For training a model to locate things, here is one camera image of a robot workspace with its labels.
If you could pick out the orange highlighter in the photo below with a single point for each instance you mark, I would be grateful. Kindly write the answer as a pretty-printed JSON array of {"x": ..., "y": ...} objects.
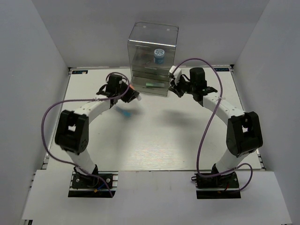
[{"x": 138, "y": 97}]

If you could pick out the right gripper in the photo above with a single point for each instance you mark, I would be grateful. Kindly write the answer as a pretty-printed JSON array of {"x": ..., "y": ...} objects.
[{"x": 177, "y": 91}]

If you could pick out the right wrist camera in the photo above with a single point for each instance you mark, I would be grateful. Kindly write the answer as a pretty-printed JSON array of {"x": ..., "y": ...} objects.
[{"x": 175, "y": 73}]

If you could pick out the blue highlighter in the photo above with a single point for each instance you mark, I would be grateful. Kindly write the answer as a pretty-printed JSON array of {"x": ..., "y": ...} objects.
[{"x": 124, "y": 112}]

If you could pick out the left blue corner label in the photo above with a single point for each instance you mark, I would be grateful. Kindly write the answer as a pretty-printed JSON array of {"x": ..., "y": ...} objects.
[{"x": 79, "y": 72}]

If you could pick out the clear plastic drawer organizer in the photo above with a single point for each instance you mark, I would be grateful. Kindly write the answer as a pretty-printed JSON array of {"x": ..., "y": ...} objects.
[{"x": 144, "y": 38}]

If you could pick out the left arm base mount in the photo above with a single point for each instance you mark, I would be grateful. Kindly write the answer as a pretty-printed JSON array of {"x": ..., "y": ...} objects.
[{"x": 81, "y": 187}]

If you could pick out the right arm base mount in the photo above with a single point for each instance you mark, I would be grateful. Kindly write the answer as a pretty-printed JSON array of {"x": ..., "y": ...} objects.
[{"x": 221, "y": 187}]

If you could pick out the green highlighter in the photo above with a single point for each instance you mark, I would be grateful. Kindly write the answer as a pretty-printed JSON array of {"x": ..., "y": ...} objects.
[{"x": 154, "y": 85}]

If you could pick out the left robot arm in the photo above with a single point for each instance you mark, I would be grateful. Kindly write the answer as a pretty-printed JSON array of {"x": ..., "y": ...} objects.
[{"x": 72, "y": 134}]

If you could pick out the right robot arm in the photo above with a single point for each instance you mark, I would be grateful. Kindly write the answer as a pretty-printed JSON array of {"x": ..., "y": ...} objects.
[{"x": 243, "y": 133}]

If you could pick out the blue white round tape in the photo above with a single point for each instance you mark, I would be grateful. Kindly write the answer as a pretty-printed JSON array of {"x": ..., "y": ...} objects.
[{"x": 159, "y": 56}]

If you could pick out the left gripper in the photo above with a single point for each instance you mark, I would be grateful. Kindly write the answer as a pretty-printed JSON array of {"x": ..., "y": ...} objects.
[{"x": 131, "y": 95}]

